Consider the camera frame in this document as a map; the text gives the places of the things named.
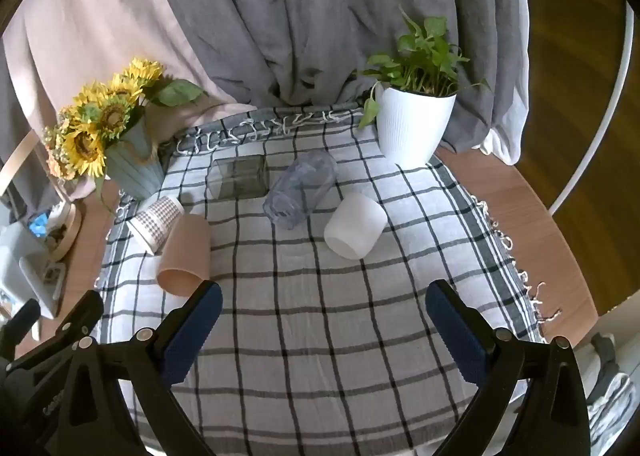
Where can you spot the grey striped cloth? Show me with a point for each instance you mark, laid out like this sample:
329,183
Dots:
611,396

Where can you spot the checked grey white tablecloth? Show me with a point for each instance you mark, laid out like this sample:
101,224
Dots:
320,311

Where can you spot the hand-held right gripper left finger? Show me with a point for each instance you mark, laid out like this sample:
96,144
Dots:
192,333

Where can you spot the pale pink cloth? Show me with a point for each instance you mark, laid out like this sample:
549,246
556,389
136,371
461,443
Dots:
100,26

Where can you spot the white cloth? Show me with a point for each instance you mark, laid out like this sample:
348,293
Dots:
506,146

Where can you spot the grey translucent square cup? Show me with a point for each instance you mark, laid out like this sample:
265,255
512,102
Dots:
239,178

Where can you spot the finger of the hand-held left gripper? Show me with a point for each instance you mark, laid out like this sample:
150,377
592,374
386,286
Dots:
22,323
82,311

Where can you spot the white ribbed plant pot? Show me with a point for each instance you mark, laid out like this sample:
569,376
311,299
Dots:
412,126

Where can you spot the ribbed blue-green vase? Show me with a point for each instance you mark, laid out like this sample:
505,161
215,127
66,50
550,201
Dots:
134,171

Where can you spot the grey curtain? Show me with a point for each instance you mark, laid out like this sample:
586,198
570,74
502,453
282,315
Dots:
300,11

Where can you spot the artificial sunflower bouquet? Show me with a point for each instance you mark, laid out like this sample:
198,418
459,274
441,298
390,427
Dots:
87,146

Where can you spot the beige cup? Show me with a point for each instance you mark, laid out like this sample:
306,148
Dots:
186,253

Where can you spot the patterned white paper cup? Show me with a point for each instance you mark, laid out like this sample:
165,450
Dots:
156,225

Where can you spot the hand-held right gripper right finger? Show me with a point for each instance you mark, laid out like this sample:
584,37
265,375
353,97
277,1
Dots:
457,333

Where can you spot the white box device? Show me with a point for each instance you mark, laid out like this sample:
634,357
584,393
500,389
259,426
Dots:
25,261

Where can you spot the green leafy plant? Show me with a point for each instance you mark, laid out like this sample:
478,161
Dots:
420,61

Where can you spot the white curved tube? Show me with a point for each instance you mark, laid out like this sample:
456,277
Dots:
616,86

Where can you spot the light wooden stick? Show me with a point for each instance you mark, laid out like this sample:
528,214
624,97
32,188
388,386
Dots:
16,162

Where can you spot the clear bluish plastic cup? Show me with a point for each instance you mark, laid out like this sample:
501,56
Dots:
302,188

